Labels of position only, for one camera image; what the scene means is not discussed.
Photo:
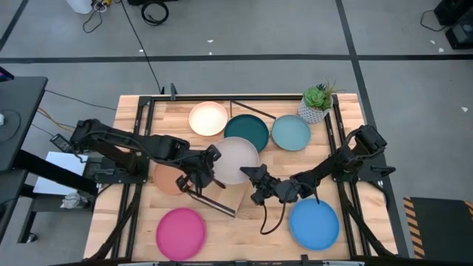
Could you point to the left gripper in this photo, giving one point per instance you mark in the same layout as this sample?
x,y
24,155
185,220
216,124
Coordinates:
x,y
199,168

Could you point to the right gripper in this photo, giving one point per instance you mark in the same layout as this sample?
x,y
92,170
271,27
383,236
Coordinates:
x,y
268,184

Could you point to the beige grey plate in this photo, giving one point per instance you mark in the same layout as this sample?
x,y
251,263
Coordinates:
x,y
236,159

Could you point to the terracotta orange plate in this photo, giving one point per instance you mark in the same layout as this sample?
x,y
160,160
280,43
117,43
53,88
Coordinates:
x,y
166,181

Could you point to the cream plate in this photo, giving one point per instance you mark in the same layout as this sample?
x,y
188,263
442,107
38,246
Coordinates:
x,y
208,118

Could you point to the dark teal plate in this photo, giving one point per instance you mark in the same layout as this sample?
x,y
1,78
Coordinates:
x,y
246,127

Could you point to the light teal plate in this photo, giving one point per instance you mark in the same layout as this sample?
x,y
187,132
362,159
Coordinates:
x,y
291,133

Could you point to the pink plate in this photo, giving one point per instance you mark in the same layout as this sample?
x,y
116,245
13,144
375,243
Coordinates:
x,y
180,234

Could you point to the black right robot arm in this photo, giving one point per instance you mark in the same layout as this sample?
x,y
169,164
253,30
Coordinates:
x,y
325,168

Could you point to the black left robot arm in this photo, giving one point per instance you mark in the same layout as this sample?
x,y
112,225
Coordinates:
x,y
155,146

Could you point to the blue plate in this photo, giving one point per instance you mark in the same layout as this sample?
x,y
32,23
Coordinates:
x,y
314,224

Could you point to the succulent in white patterned pot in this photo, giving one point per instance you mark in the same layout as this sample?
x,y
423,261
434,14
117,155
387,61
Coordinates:
x,y
314,112

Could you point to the crumpled white cloth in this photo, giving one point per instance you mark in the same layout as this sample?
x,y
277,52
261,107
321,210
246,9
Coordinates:
x,y
74,200

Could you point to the white board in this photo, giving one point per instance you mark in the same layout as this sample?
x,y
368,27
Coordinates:
x,y
63,166

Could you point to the black power adapter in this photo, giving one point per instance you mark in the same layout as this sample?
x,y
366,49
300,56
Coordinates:
x,y
61,143

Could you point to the black desk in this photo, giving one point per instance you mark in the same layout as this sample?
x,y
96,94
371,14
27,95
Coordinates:
x,y
18,118

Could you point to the black hazard-striped platform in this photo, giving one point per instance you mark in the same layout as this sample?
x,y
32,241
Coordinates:
x,y
443,229

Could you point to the white bucket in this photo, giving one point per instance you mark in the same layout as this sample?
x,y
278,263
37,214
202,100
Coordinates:
x,y
78,5

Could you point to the black equipment case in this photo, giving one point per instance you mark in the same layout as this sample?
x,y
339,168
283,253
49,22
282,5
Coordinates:
x,y
458,22

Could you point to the black aluminium rig frame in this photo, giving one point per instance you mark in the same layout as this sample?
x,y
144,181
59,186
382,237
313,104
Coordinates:
x,y
236,98

